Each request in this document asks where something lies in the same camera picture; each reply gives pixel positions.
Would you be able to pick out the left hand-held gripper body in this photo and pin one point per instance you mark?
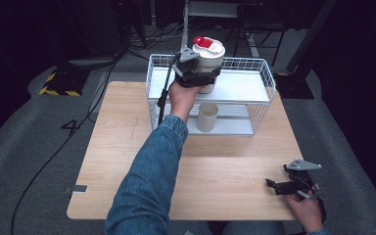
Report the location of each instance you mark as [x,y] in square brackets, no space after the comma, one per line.
[185,70]

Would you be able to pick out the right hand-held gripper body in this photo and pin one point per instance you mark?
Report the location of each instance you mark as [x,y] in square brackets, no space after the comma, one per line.
[302,181]

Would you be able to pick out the person's left hand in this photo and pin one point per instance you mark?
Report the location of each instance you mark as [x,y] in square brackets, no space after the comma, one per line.
[182,98]

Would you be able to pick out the black slanted post with base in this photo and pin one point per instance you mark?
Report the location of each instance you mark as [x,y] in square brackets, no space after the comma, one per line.
[295,83]

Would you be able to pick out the black metal stand frame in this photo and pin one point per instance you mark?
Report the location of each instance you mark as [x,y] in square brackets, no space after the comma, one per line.
[261,23]

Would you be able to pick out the white metal desk frame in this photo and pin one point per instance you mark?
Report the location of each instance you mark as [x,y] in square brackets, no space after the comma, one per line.
[184,26]

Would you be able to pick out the yellow black striped stand base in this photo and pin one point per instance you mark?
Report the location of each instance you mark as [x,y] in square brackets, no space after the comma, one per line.
[63,83]

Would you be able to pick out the grey tape piece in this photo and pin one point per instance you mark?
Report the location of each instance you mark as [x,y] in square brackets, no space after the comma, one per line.
[78,188]

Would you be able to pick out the white cup with red lid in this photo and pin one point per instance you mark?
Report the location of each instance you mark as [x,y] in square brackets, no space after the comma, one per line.
[209,60]

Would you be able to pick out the person's right hand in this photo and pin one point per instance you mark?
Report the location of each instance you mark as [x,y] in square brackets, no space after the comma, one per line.
[305,213]

